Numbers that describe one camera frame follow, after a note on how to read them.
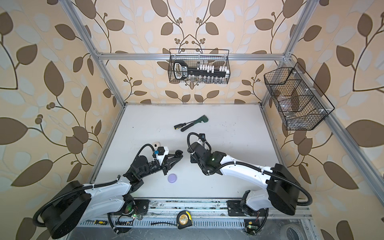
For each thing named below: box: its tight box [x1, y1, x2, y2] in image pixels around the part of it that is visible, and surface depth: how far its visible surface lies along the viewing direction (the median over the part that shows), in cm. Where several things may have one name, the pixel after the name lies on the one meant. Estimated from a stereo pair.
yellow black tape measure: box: [176, 210, 193, 229], surface depth 70 cm
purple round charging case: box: [167, 173, 177, 184], surface depth 86 cm
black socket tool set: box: [173, 60, 229, 80], surface depth 84 cm
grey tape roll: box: [280, 224, 307, 240], surface depth 68 cm
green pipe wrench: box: [180, 114, 209, 132], surface depth 111 cm
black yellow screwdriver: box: [174, 117, 204, 131], surface depth 110 cm
